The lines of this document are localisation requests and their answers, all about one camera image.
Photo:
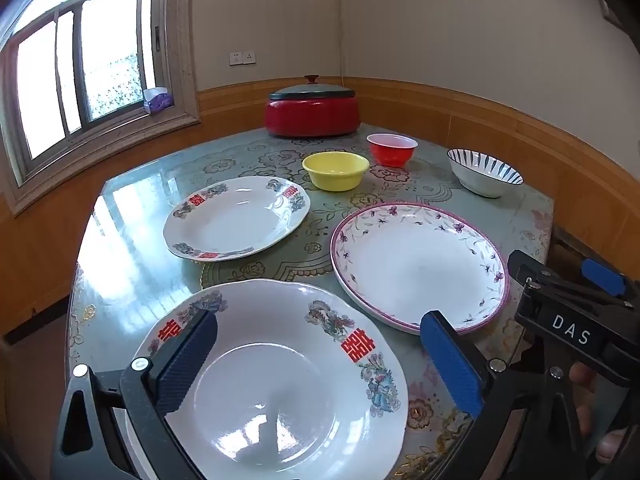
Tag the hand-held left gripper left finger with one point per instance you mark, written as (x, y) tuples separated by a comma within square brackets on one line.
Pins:
[(187, 355)]

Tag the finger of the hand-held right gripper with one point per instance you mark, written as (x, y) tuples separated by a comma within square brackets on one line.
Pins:
[(605, 276), (525, 266)]

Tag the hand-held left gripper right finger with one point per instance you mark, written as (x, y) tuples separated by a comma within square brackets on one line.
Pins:
[(450, 365)]

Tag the white bowl with blue stripes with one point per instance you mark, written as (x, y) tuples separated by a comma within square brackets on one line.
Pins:
[(481, 181)]

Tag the white plate with dragon print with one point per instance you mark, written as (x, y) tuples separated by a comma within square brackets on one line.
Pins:
[(280, 385), (235, 220)]

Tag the pink rimmed floral plate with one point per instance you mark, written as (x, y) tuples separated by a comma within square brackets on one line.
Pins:
[(415, 265)]

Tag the red plastic bowl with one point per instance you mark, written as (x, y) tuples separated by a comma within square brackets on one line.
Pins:
[(392, 156)]

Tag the yellow plastic bowl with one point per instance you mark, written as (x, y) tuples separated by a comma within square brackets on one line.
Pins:
[(335, 177)]

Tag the person's right hand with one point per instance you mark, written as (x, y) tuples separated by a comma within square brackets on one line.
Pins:
[(582, 379)]

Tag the purple tissue box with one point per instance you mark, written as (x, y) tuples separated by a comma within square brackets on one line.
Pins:
[(157, 100)]

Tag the red electric pot with lid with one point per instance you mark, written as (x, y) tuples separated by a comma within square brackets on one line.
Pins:
[(312, 115)]

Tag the window with stone frame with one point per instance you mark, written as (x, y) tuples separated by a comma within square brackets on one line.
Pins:
[(105, 60)]

